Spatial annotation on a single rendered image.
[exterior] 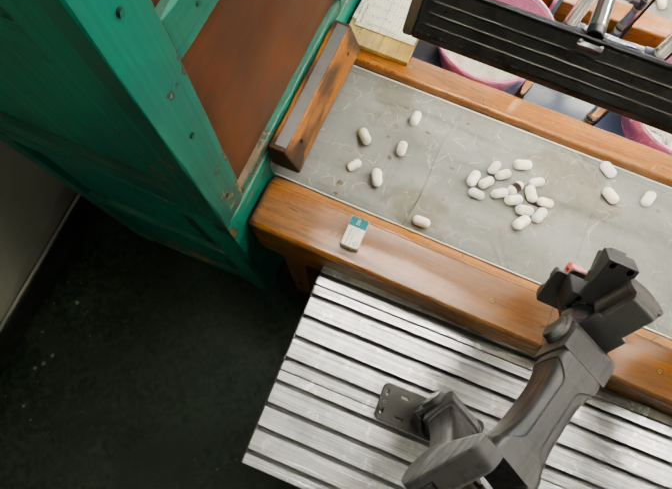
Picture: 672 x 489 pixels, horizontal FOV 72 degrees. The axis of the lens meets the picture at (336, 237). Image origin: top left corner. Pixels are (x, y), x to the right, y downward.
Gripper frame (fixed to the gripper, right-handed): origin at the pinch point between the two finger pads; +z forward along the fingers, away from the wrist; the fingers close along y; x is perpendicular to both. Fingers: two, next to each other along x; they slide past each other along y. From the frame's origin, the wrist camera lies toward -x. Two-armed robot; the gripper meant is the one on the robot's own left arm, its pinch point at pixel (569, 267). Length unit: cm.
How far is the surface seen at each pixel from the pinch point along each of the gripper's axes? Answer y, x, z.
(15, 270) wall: 131, 78, 6
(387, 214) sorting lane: 33.0, 7.1, 4.0
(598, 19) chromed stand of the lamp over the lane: 18.1, -36.0, -4.3
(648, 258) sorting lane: -16.7, -1.6, 13.9
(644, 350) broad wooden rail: -18.9, 8.5, -1.4
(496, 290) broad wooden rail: 8.9, 9.2, -2.1
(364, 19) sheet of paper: 55, -20, 29
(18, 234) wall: 131, 66, 9
